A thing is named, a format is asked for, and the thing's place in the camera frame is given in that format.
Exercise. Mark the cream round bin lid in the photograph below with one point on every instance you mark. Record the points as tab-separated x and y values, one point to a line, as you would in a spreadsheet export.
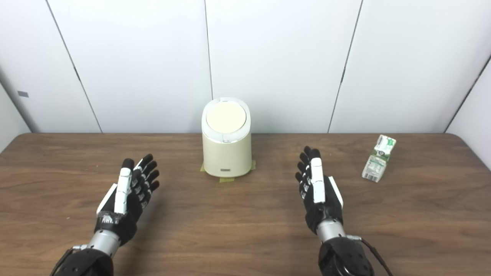
225	117

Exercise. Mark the gray wall sticker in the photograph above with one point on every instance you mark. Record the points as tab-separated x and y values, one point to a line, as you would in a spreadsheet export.
23	94

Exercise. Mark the cream-colored round bin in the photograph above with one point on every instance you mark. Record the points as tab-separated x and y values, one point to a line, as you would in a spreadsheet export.
227	155

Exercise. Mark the green white milk carton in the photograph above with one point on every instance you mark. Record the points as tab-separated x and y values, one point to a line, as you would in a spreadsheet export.
378	163

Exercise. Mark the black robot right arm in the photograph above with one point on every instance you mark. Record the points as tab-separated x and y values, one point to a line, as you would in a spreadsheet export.
345	257

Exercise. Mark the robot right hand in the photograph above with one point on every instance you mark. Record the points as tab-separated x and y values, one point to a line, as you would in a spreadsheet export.
324	209

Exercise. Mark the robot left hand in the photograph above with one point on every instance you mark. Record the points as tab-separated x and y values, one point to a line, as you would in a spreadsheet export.
128	214

